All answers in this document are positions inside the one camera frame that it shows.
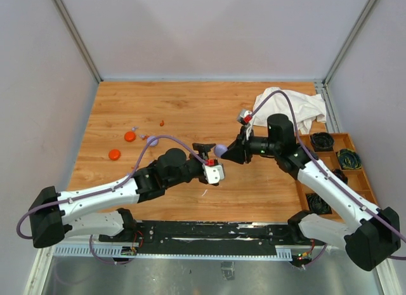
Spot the black coiled cable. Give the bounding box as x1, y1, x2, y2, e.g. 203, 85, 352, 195
332, 168, 349, 185
306, 193, 333, 215
310, 132, 336, 151

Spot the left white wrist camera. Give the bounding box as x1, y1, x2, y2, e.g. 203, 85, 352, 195
203, 164, 225, 185

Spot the black coiled cable top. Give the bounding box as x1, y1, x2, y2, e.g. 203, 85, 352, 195
310, 132, 336, 151

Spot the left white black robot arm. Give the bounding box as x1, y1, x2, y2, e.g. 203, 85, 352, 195
29, 147, 225, 249

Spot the purple earbud charging case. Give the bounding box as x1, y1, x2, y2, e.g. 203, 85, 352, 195
213, 144, 228, 157

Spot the black coiled cable middle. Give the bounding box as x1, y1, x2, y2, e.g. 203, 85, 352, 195
332, 168, 349, 185

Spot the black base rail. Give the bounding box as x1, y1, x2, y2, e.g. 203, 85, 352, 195
97, 220, 311, 256

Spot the black coiled cable bottom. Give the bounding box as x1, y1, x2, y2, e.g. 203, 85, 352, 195
306, 193, 333, 215

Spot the blue yellow coiled cable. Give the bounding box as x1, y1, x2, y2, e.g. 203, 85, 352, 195
336, 148, 363, 171

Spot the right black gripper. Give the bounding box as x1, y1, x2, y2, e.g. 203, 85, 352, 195
221, 126, 280, 164

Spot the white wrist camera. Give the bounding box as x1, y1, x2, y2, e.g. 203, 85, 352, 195
203, 164, 225, 185
237, 109, 252, 125

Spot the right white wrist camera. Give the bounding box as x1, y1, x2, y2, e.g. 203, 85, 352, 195
237, 109, 252, 125

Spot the white crumpled cloth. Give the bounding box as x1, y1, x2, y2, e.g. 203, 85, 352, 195
253, 87, 327, 134

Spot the orange charging case lower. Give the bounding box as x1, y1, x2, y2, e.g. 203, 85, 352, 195
108, 149, 121, 161

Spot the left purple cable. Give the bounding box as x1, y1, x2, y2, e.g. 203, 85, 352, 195
17, 134, 213, 282

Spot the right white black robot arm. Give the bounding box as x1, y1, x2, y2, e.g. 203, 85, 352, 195
221, 110, 402, 271

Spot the wooden compartment tray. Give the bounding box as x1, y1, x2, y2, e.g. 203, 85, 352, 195
296, 133, 378, 222

